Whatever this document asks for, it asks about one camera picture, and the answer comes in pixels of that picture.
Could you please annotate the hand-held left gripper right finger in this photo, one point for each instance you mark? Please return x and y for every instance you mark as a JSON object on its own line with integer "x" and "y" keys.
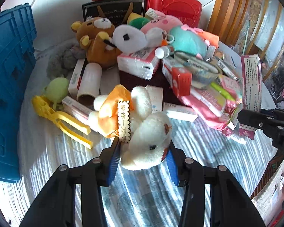
{"x": 172, "y": 167}

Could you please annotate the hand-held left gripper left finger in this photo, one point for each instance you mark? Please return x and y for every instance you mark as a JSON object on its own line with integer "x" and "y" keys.
{"x": 113, "y": 167}

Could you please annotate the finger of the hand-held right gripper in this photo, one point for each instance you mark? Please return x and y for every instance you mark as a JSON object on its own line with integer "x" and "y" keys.
{"x": 248, "y": 118}

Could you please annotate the magenta bordered white packet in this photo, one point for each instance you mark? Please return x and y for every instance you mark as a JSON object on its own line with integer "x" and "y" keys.
{"x": 250, "y": 80}

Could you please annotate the pink wet wipes pack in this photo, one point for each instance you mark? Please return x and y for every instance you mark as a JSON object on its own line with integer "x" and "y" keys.
{"x": 208, "y": 113}

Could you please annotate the white plush bear orange cloth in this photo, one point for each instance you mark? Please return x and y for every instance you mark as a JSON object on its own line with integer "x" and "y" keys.
{"x": 151, "y": 132}

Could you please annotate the yellow plastic clamp toy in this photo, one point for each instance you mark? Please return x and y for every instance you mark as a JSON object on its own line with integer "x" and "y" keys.
{"x": 61, "y": 120}

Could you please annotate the blue plastic storage crate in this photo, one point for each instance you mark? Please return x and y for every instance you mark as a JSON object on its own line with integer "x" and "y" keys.
{"x": 7, "y": 75}

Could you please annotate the white patterned cloth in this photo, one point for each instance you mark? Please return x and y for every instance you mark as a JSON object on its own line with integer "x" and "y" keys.
{"x": 269, "y": 194}

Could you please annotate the clear glass bowl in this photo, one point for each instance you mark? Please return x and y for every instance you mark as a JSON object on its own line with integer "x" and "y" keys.
{"x": 204, "y": 76}

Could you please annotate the flat white box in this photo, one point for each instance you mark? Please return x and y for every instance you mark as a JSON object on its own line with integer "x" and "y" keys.
{"x": 75, "y": 106}

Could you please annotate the white and blue box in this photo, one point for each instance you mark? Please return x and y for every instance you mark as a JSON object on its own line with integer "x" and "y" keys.
{"x": 156, "y": 97}

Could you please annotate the red and white carton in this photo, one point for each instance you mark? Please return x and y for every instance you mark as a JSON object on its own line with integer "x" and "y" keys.
{"x": 179, "y": 80}

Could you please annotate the dark maroon cloth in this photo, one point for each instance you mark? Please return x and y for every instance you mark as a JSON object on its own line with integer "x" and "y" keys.
{"x": 157, "y": 82}

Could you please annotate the orange plush toy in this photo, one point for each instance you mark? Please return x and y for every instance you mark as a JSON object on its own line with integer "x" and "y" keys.
{"x": 211, "y": 37}

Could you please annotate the white paper roll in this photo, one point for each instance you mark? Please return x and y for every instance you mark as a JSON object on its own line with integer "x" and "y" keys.
{"x": 91, "y": 80}

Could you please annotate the long white carton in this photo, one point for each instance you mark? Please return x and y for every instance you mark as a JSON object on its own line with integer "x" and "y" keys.
{"x": 75, "y": 80}

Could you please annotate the light green ball toy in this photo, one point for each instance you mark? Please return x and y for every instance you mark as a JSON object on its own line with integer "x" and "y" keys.
{"x": 58, "y": 89}

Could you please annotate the teal plush toy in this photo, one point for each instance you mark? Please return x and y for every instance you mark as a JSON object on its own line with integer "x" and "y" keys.
{"x": 189, "y": 42}

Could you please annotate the white tissue pack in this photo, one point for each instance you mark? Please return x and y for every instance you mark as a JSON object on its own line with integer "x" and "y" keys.
{"x": 137, "y": 63}

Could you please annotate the small white bottle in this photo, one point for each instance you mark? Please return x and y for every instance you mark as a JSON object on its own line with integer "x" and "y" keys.
{"x": 164, "y": 51}

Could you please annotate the grey plush toy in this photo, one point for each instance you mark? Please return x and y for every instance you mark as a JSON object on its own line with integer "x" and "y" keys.
{"x": 61, "y": 61}

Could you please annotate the brown bear plush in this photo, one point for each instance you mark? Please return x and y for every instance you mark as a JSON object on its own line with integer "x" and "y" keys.
{"x": 97, "y": 45}

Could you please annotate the round pink plush toy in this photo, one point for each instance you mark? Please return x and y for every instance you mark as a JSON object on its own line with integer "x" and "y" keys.
{"x": 161, "y": 22}

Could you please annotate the white plush toy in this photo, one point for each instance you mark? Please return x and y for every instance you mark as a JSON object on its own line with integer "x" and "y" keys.
{"x": 130, "y": 37}

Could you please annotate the red toy suitcase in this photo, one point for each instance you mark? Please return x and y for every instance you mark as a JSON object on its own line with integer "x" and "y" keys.
{"x": 175, "y": 4}

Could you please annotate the small white carton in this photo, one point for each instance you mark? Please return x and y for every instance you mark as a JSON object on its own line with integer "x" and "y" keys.
{"x": 152, "y": 14}

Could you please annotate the green and yellow plush toy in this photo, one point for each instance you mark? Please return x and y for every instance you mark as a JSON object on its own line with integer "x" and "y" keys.
{"x": 139, "y": 21}

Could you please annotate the black gift box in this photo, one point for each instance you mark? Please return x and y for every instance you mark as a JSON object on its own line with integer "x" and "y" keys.
{"x": 113, "y": 9}

